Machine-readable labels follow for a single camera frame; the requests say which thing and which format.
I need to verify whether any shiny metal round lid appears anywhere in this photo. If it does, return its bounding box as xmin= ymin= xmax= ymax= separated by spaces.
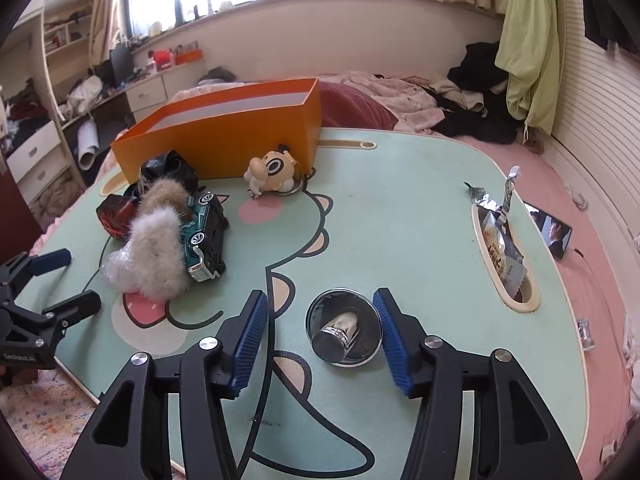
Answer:
xmin=305 ymin=288 xmax=383 ymax=368

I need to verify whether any red object on desk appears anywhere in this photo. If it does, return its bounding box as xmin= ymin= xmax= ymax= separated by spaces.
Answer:
xmin=154 ymin=50 xmax=176 ymax=72

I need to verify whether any clear plastic wrapped bundle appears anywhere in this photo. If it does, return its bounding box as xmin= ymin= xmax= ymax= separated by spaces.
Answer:
xmin=100 ymin=246 xmax=139 ymax=294

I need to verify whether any colourful speckled rug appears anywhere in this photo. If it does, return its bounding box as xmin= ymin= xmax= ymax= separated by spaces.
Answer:
xmin=1 ymin=367 xmax=96 ymax=479

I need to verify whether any white fluffy fur scrunchie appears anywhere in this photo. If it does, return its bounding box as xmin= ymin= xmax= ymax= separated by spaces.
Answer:
xmin=128 ymin=206 xmax=190 ymax=301

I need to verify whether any rolled white paper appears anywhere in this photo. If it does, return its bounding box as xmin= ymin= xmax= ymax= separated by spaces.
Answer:
xmin=77 ymin=118 xmax=100 ymax=171

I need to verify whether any brown fluffy fur scrunchie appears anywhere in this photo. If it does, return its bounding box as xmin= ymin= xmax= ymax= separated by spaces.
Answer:
xmin=137 ymin=178 xmax=193 ymax=221

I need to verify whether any green toy car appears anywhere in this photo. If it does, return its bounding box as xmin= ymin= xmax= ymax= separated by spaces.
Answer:
xmin=180 ymin=191 xmax=229 ymax=283

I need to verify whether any black satin lace scrunchie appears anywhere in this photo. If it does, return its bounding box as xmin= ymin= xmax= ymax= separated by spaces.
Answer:
xmin=124 ymin=150 xmax=198 ymax=200

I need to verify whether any silver snack wrapper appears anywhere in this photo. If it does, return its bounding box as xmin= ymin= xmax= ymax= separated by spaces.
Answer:
xmin=465 ymin=166 xmax=527 ymax=300

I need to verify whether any white drawer cabinet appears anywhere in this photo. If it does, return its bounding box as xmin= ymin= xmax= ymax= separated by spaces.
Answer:
xmin=125 ymin=75 xmax=167 ymax=112

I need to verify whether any smartphone on bed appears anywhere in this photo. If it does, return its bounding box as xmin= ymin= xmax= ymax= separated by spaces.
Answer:
xmin=524 ymin=203 xmax=573 ymax=260

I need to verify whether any orange cardboard box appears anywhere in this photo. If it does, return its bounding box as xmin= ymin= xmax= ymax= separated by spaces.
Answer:
xmin=112 ymin=78 xmax=321 ymax=182

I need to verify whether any black computer monitor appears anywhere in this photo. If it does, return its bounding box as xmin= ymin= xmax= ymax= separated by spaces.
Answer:
xmin=110 ymin=44 xmax=136 ymax=87

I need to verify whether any orange tray on desk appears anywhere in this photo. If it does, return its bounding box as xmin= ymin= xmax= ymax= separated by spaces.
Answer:
xmin=175 ymin=49 xmax=204 ymax=65

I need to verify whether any black clothes pile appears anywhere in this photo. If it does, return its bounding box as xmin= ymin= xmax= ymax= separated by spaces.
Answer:
xmin=424 ymin=42 xmax=522 ymax=145

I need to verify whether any red pillow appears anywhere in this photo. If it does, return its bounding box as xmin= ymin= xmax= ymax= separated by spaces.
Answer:
xmin=319 ymin=80 xmax=398 ymax=131

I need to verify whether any pink floral quilt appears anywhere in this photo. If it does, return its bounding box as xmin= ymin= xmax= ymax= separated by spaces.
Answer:
xmin=320 ymin=70 xmax=445 ymax=134

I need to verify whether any green hanging garment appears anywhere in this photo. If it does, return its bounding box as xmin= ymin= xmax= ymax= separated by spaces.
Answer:
xmin=496 ymin=0 xmax=561 ymax=134

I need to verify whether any black hanging garment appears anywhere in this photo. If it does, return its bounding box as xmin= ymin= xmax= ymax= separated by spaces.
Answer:
xmin=582 ymin=0 xmax=639 ymax=56

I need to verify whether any cartoon pig figure keychain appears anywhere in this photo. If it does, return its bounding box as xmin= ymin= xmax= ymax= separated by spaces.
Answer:
xmin=244 ymin=146 xmax=300 ymax=200

